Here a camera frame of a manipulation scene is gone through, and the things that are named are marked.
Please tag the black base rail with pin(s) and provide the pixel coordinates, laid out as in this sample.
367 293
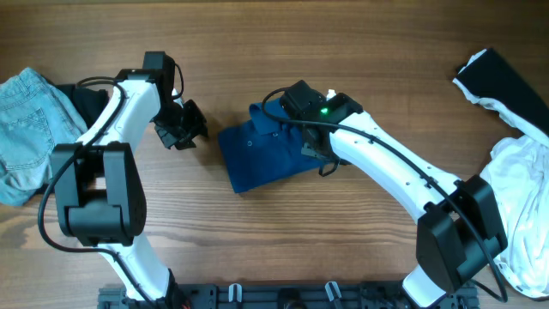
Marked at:
366 295

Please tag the white garment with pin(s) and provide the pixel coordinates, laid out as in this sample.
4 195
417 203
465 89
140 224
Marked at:
518 175

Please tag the blue t-shirt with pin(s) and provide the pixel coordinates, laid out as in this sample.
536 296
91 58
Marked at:
261 150

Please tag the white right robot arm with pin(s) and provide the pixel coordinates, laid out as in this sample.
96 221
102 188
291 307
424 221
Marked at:
459 227

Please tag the black garment under jeans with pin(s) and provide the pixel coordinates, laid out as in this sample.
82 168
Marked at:
86 101

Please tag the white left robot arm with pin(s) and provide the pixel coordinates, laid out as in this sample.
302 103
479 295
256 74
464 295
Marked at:
98 190

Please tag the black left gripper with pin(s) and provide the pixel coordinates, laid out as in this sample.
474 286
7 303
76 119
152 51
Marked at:
198 124

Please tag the light blue denim jeans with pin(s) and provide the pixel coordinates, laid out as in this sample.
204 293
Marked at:
16 163

